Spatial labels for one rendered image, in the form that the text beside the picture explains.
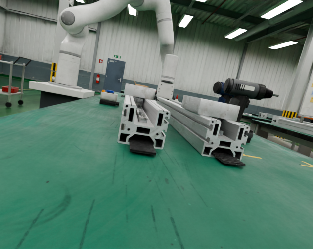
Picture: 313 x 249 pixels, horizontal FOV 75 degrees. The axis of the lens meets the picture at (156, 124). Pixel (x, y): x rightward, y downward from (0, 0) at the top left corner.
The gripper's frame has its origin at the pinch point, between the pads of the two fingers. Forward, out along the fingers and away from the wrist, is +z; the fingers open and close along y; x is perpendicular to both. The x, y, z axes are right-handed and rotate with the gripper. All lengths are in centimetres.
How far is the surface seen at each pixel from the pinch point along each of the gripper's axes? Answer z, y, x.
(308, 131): 0, -143, -31
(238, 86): -16, -14, 60
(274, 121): 0, -144, -77
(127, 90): -7, 23, 54
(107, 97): -1.0, 32.5, 21.9
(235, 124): -5, -2, 84
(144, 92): -8, 17, 54
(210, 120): -5, 5, 86
